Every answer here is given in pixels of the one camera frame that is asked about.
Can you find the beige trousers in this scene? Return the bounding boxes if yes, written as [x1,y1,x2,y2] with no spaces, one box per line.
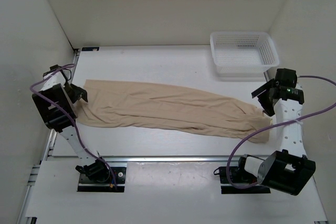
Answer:
[76,80,271,139]

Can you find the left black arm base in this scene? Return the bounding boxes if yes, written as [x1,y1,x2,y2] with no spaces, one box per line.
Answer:
[76,164,127,193]

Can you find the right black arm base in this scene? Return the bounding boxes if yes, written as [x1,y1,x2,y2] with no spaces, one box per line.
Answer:
[213,154,271,195]

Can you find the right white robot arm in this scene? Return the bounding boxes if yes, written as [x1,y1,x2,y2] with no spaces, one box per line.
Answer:
[236,68,316,196]

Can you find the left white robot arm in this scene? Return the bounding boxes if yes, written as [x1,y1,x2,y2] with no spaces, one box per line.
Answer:
[29,63,112,183]

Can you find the white plastic basket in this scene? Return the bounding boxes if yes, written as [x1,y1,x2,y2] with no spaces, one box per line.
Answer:
[210,31,279,75]

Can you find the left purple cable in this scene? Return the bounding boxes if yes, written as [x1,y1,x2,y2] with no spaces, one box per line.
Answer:
[30,63,118,192]

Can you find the purple cable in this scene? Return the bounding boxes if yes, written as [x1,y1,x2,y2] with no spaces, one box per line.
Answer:
[30,63,118,192]
[227,74,336,189]

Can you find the black corner bracket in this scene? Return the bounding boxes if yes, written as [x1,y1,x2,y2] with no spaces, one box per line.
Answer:
[81,47,100,51]

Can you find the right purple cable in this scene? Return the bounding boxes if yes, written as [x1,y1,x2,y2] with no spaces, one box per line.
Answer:
[227,74,336,189]

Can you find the aluminium rail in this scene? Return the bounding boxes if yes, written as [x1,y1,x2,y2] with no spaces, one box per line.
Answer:
[18,50,310,224]

